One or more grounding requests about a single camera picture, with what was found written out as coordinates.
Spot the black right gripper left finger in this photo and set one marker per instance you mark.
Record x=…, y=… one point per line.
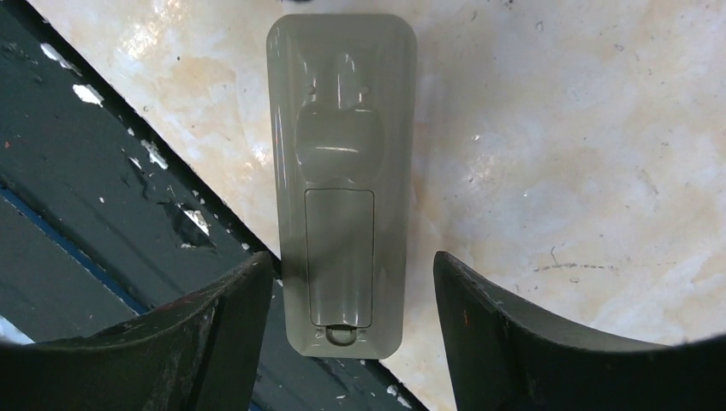
x=199, y=352

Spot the grey battery cover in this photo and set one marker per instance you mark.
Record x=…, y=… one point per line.
x=339, y=256

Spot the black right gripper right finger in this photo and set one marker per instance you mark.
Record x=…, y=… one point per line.
x=507, y=353

